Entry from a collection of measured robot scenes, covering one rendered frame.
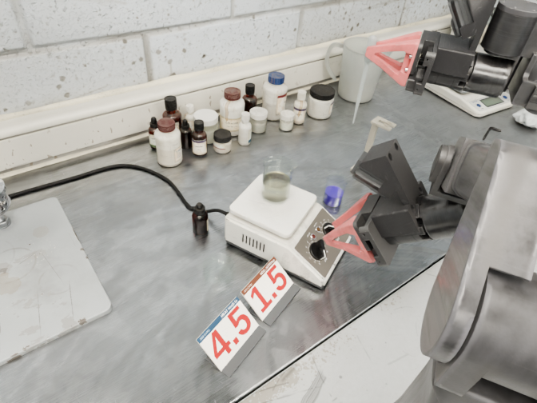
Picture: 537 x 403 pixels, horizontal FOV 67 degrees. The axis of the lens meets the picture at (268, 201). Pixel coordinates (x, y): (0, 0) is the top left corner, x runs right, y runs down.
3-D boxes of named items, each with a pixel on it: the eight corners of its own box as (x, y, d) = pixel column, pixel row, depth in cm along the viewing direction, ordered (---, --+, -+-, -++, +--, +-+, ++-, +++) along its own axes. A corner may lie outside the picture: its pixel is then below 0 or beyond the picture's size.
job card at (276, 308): (300, 289, 68) (304, 273, 66) (270, 327, 63) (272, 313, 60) (271, 270, 71) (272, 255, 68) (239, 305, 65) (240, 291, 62)
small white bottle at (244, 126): (240, 146, 97) (240, 117, 92) (236, 139, 99) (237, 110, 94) (252, 145, 98) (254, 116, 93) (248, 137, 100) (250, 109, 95)
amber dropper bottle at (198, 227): (197, 238, 75) (196, 211, 70) (189, 229, 76) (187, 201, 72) (212, 231, 76) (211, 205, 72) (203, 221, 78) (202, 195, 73)
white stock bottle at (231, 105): (219, 123, 104) (219, 84, 97) (243, 124, 105) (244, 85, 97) (219, 136, 100) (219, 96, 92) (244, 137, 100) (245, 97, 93)
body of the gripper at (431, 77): (423, 51, 56) (479, 62, 54) (428, 28, 63) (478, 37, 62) (408, 93, 60) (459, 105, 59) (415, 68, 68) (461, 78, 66)
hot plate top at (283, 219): (318, 199, 74) (319, 195, 73) (288, 241, 66) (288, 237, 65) (261, 175, 77) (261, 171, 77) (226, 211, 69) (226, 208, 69)
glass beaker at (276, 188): (262, 208, 70) (265, 172, 64) (257, 188, 74) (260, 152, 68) (296, 206, 71) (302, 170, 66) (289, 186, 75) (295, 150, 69)
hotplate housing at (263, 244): (349, 243, 77) (359, 213, 72) (321, 293, 68) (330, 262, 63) (249, 199, 84) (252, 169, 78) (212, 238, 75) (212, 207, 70)
